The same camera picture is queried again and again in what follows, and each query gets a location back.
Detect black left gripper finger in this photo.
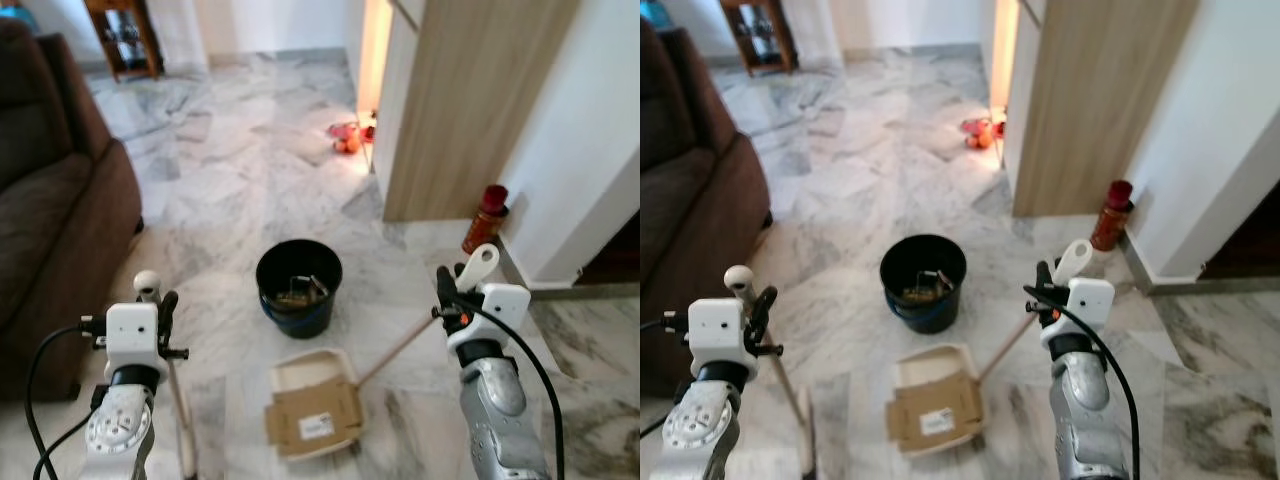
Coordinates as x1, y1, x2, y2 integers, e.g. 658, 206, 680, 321
750, 284, 780, 347
157, 289, 180, 348

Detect wooden broom with beige knob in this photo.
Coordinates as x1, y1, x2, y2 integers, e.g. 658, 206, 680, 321
724, 264, 818, 480
133, 270, 201, 480

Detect beige long-handled dustpan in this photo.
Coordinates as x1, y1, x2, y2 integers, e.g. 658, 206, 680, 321
264, 243, 501, 463
886, 238, 1094, 459

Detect red bottle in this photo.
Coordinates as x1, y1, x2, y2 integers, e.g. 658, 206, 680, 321
1089, 179, 1136, 253
461, 184, 511, 257

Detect black plastic bucket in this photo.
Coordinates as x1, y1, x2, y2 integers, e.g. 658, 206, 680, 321
879, 234, 969, 335
255, 239, 345, 340

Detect mixed trash scraps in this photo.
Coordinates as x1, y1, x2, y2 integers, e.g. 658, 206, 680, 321
903, 267, 953, 302
278, 272, 331, 307

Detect brown sofa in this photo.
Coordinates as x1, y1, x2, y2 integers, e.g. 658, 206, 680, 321
0, 18, 145, 403
640, 18, 774, 397

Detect brown cardboard piece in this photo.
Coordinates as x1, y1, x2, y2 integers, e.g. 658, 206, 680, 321
265, 378, 364, 451
888, 374, 987, 454

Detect red and orange toys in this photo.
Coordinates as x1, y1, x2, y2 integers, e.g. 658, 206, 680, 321
961, 114, 1007, 151
329, 119, 377, 155

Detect light wood cabinet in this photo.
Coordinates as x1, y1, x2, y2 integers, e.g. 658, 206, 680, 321
370, 0, 583, 224
993, 0, 1202, 220

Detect wooden side table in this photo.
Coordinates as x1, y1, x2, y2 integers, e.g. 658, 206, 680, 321
719, 0, 800, 78
84, 0, 166, 83

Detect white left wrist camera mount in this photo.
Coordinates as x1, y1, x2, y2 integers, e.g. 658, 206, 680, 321
687, 297, 750, 367
104, 302, 165, 372

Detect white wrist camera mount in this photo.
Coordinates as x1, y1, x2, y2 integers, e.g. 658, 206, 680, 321
687, 297, 750, 367
1040, 277, 1116, 347
104, 302, 165, 372
446, 282, 532, 352

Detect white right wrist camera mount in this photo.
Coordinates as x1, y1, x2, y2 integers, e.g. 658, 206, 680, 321
446, 282, 532, 352
1040, 277, 1116, 347

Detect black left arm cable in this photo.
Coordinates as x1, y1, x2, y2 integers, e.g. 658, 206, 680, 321
640, 310, 693, 443
24, 314, 109, 480

